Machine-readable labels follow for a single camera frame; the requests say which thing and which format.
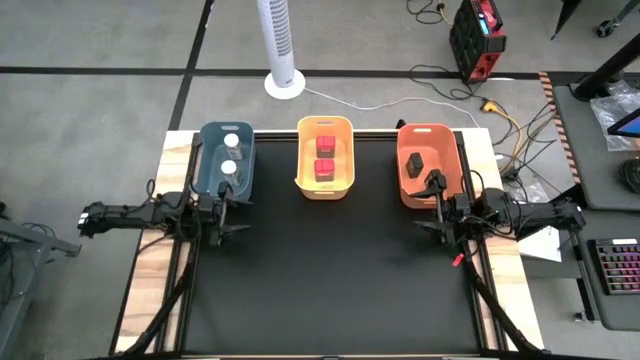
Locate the blue plastic bin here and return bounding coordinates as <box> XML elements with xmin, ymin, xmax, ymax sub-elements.
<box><xmin>188</xmin><ymin>120</ymin><xmax>257</xmax><ymax>207</ymax></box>

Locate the grey metal stand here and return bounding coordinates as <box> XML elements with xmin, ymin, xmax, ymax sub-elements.
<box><xmin>0</xmin><ymin>199</ymin><xmax>84</xmax><ymax>360</ymax></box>

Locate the yellow floor cable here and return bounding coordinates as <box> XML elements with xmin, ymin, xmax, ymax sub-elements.
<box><xmin>480</xmin><ymin>99</ymin><xmax>524</xmax><ymax>174</ymax></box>

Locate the black tablet screen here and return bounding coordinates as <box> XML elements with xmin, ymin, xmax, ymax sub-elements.
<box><xmin>606</xmin><ymin>106</ymin><xmax>640</xmax><ymax>139</ymax></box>

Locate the clear plastic bag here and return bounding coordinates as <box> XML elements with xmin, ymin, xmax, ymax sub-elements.
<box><xmin>589</xmin><ymin>80</ymin><xmax>640</xmax><ymax>153</ymax></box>

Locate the orange plastic bin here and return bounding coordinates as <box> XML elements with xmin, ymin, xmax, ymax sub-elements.
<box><xmin>395</xmin><ymin>122</ymin><xmax>467</xmax><ymax>211</ymax></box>

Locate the grey desk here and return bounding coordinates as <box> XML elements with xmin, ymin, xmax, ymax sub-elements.
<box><xmin>551</xmin><ymin>83</ymin><xmax>640</xmax><ymax>212</ymax></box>
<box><xmin>566</xmin><ymin>206</ymin><xmax>640</xmax><ymax>333</ymax></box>

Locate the striped hazard tape strip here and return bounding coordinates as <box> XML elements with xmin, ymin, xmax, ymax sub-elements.
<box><xmin>537</xmin><ymin>70</ymin><xmax>582</xmax><ymax>186</ymax></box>

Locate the black tripod leg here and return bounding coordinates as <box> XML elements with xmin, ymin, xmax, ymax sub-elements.
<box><xmin>549</xmin><ymin>0</ymin><xmax>586</xmax><ymax>42</ymax></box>

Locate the black table frame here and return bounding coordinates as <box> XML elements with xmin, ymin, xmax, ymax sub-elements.
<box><xmin>164</xmin><ymin>128</ymin><xmax>502</xmax><ymax>359</ymax></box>

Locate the white floor cable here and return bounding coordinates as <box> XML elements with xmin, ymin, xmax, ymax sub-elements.
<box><xmin>303</xmin><ymin>86</ymin><xmax>483</xmax><ymax>130</ymax></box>

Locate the green spice tin black lid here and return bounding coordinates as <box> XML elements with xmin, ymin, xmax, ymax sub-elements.
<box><xmin>404</xmin><ymin>151</ymin><xmax>426</xmax><ymax>180</ymax></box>

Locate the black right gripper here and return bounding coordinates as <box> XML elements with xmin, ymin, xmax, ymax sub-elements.
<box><xmin>409</xmin><ymin>168</ymin><xmax>474</xmax><ymax>246</ymax></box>

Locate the black chair caster leg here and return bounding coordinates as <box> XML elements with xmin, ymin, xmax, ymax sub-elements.
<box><xmin>594</xmin><ymin>0</ymin><xmax>640</xmax><ymax>40</ymax></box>

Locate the white paper sheet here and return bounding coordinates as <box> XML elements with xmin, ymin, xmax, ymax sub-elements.
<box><xmin>516</xmin><ymin>227</ymin><xmax>564</xmax><ymax>264</ymax></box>

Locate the red and black equipment case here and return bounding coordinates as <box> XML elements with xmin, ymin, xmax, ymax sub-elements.
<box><xmin>447</xmin><ymin>0</ymin><xmax>508</xmax><ymax>85</ymax></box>

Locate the white tower fan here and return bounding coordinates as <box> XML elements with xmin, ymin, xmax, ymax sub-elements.
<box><xmin>255</xmin><ymin>0</ymin><xmax>307</xmax><ymax>101</ymax></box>

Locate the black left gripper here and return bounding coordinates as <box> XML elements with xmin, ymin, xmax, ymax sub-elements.
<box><xmin>198</xmin><ymin>181</ymin><xmax>252</xmax><ymax>249</ymax></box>

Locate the clear spice jar white cap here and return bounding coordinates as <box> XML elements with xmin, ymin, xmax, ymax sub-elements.
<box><xmin>222</xmin><ymin>132</ymin><xmax>245</xmax><ymax>162</ymax></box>
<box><xmin>219</xmin><ymin>158</ymin><xmax>243</xmax><ymax>188</ymax></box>

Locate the coiled black cable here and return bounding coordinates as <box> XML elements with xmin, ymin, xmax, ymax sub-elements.
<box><xmin>618</xmin><ymin>156</ymin><xmax>640</xmax><ymax>196</ymax></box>

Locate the yellow plastic bin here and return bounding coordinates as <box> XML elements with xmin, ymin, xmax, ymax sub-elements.
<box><xmin>294</xmin><ymin>115</ymin><xmax>357</xmax><ymax>202</ymax></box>

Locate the backlit keyboard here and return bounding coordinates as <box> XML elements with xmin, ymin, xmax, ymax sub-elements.
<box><xmin>586</xmin><ymin>237</ymin><xmax>640</xmax><ymax>297</ymax></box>

